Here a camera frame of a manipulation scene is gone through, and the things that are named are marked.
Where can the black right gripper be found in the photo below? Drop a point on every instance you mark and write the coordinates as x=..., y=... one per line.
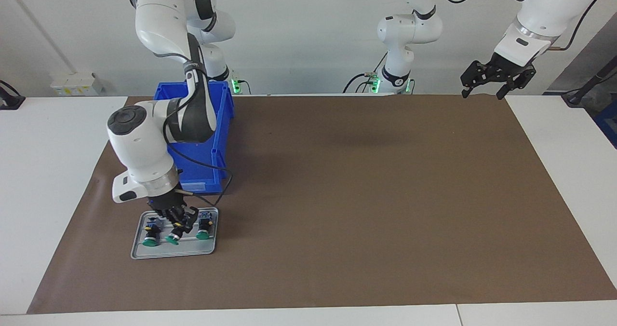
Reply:
x=166, y=205

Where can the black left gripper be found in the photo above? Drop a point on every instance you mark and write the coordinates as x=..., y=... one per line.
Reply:
x=508, y=69

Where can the green push button switch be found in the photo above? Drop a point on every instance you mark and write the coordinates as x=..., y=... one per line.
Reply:
x=171, y=240
x=150, y=237
x=204, y=227

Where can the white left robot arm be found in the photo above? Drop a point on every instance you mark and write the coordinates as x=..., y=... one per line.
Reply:
x=409, y=29

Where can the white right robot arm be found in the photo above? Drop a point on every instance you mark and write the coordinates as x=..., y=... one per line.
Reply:
x=144, y=152

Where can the silver metal tray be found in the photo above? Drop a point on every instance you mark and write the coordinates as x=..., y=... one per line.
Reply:
x=168, y=251

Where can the black stand pole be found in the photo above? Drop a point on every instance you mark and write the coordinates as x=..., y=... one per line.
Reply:
x=590, y=82

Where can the blue plastic storage bin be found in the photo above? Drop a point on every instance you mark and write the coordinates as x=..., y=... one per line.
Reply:
x=221, y=123

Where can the blue crate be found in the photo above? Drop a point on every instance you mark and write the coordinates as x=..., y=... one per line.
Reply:
x=608, y=123

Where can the brown table mat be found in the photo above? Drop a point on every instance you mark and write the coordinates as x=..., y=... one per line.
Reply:
x=361, y=210

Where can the white wall socket box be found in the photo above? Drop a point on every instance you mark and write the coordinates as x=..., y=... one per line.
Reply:
x=77, y=84

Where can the black clamp mount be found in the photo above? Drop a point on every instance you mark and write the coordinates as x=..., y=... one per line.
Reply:
x=10, y=100

